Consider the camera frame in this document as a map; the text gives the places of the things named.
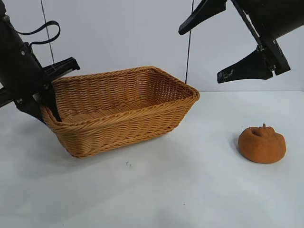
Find orange fruit with stem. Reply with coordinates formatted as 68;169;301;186
238;123;286;164

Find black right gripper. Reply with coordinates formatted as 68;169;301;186
178;0;304;84

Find black flat looped cable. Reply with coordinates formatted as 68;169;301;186
18;20;61;46

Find woven wicker rectangular basket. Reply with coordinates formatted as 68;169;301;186
39;66;200;159

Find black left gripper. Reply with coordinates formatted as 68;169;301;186
0;0;80;127

